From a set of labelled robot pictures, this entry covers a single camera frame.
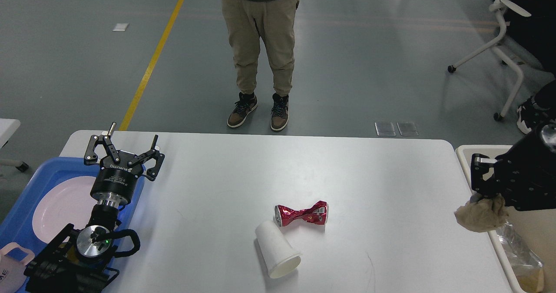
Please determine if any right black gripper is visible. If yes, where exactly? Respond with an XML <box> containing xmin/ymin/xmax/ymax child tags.
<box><xmin>470</xmin><ymin>132</ymin><xmax>556</xmax><ymax>211</ymax></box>

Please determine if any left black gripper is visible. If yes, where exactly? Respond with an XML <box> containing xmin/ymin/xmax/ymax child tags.
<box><xmin>83</xmin><ymin>122</ymin><xmax>165</xmax><ymax>206</ymax></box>

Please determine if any pink plate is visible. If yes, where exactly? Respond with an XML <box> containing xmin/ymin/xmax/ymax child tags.
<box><xmin>32</xmin><ymin>176</ymin><xmax>96</xmax><ymax>243</ymax></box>

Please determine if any aluminium foil tray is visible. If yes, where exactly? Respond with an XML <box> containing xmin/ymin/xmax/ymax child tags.
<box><xmin>495</xmin><ymin>221</ymin><xmax>543</xmax><ymax>281</ymax></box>

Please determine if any brown paper bag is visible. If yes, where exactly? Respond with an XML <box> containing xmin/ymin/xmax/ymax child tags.
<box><xmin>516</xmin><ymin>269</ymin><xmax>544</xmax><ymax>293</ymax></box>

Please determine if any pink HOME mug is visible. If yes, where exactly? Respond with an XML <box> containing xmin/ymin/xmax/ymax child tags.
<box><xmin>0</xmin><ymin>242</ymin><xmax>35</xmax><ymax>293</ymax></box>

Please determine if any white paper cup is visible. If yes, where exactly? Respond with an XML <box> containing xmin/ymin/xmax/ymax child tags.
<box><xmin>255</xmin><ymin>220</ymin><xmax>301</xmax><ymax>279</ymax></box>

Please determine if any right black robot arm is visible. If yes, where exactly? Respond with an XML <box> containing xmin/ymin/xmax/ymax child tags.
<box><xmin>470</xmin><ymin>120</ymin><xmax>556</xmax><ymax>211</ymax></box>

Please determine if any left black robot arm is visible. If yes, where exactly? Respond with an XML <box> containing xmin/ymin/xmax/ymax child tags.
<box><xmin>24</xmin><ymin>123</ymin><xmax>165</xmax><ymax>293</ymax></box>

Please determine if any beige plastic bin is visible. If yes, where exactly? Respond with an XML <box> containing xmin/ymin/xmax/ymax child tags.
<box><xmin>455</xmin><ymin>145</ymin><xmax>556</xmax><ymax>293</ymax></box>

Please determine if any white side table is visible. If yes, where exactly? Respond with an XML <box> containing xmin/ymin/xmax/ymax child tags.
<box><xmin>0</xmin><ymin>118</ymin><xmax>29</xmax><ymax>173</ymax></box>

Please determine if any person in dark trousers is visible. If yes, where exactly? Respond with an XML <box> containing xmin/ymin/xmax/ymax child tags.
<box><xmin>504</xmin><ymin>0</ymin><xmax>556</xmax><ymax>134</ymax></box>

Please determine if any white office chair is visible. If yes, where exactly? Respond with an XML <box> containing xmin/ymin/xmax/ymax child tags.
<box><xmin>447</xmin><ymin>0</ymin><xmax>546</xmax><ymax>121</ymax></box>

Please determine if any crushed red can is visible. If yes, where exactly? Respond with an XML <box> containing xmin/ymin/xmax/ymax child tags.
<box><xmin>274</xmin><ymin>200</ymin><xmax>329</xmax><ymax>227</ymax></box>

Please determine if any person in khaki trousers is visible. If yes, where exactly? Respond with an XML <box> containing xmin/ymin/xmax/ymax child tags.
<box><xmin>221</xmin><ymin>0</ymin><xmax>300</xmax><ymax>131</ymax></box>

